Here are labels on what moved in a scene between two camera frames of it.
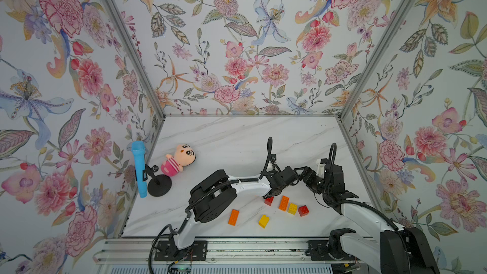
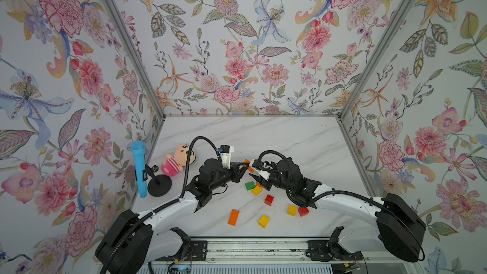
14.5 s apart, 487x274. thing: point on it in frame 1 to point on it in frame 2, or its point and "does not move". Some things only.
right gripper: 312,174 to 266,184
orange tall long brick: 283,203 to 250,169
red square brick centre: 269,201 does not move
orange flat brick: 233,217 does not move
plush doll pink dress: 184,155 does not move
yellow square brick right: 292,208 does not move
